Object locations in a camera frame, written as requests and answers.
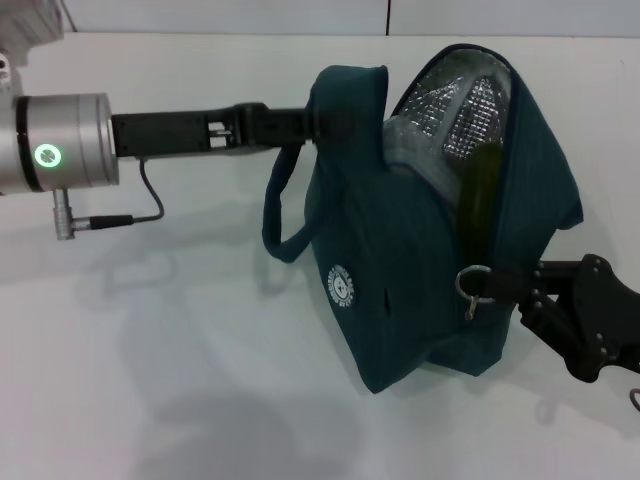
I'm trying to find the left gripper cable with plug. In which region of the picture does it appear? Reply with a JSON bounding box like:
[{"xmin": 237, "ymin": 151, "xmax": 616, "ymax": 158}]
[{"xmin": 53, "ymin": 157, "xmax": 166, "ymax": 242}]

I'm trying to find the clear container with blue lid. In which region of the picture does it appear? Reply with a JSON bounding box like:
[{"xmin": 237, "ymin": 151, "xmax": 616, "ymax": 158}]
[{"xmin": 381, "ymin": 117, "xmax": 465, "ymax": 212}]

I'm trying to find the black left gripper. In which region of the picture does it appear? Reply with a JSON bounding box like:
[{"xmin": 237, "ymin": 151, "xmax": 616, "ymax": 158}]
[{"xmin": 110, "ymin": 101, "xmax": 321, "ymax": 159}]

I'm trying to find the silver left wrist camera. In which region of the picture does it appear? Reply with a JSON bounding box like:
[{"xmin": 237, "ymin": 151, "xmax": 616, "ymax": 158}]
[{"xmin": 0, "ymin": 0, "xmax": 65, "ymax": 96}]

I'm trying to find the dark teal insulated lunch bag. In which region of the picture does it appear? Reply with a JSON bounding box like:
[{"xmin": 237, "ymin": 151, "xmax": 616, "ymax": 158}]
[{"xmin": 262, "ymin": 43, "xmax": 586, "ymax": 396}]

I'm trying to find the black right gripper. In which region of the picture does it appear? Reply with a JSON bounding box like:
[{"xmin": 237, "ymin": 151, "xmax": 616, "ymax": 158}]
[{"xmin": 480, "ymin": 253, "xmax": 640, "ymax": 385}]

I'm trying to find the clear zipper pull ring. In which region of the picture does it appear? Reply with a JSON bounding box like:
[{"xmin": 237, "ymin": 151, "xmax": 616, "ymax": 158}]
[{"xmin": 453, "ymin": 263, "xmax": 497, "ymax": 321}]

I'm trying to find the green cucumber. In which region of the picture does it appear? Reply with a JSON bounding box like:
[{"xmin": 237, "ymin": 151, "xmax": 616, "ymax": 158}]
[{"xmin": 455, "ymin": 142, "xmax": 512, "ymax": 266}]

